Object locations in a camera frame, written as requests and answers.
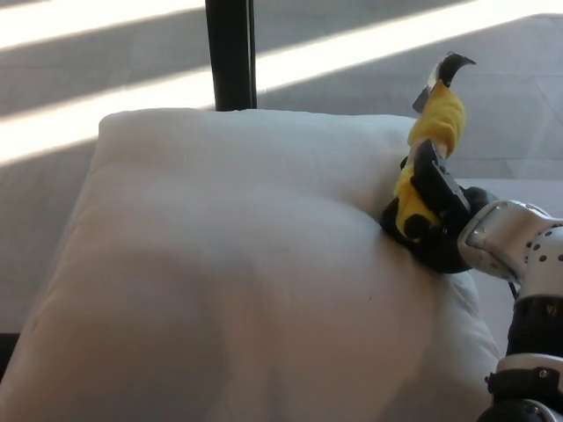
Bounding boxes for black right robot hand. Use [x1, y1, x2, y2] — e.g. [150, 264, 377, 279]
[380, 139, 489, 274]

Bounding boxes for hammer with yellow handle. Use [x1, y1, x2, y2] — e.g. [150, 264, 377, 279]
[393, 51, 478, 239]

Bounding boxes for white pillow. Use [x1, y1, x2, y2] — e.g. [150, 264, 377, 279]
[0, 109, 502, 422]

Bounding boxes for black vertical post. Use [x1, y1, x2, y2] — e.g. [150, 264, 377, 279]
[204, 0, 260, 113]

